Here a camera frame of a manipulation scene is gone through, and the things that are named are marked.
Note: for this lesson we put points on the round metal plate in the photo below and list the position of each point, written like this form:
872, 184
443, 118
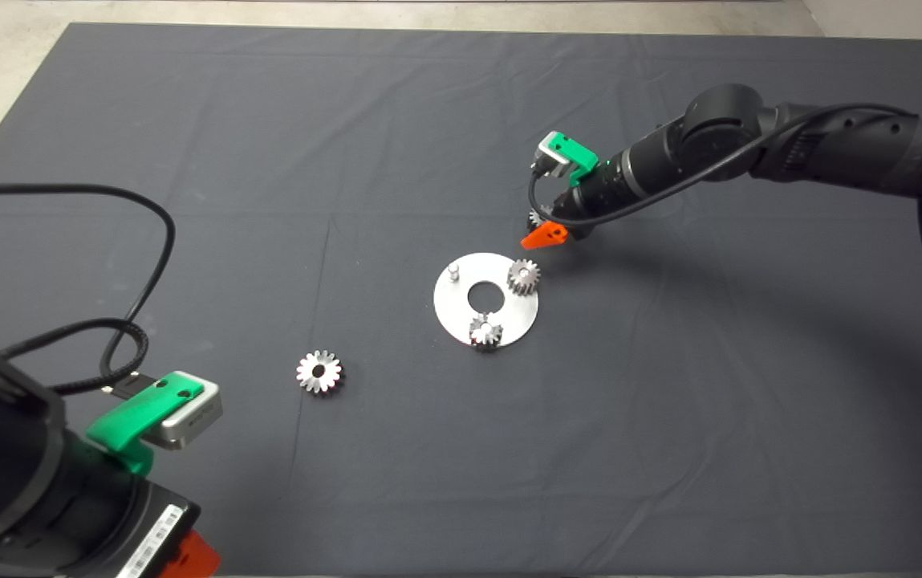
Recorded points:
513, 321

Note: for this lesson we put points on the dark grey table cloth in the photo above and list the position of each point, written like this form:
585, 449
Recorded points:
428, 449

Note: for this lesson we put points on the small steel gear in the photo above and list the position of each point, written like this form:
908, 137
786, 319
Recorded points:
534, 218
517, 271
478, 339

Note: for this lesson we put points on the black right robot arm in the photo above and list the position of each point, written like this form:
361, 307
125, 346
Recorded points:
830, 152

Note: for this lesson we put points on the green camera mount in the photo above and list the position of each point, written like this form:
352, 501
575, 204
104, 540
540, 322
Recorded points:
140, 413
573, 152

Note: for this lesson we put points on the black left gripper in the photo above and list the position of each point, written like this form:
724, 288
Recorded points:
115, 522

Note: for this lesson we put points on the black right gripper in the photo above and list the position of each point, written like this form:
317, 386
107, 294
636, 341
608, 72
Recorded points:
589, 205

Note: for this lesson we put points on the silver camera box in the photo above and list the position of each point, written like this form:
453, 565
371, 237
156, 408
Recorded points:
196, 413
549, 156

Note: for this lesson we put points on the large steel gear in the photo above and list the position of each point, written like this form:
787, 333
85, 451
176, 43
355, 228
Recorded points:
331, 381

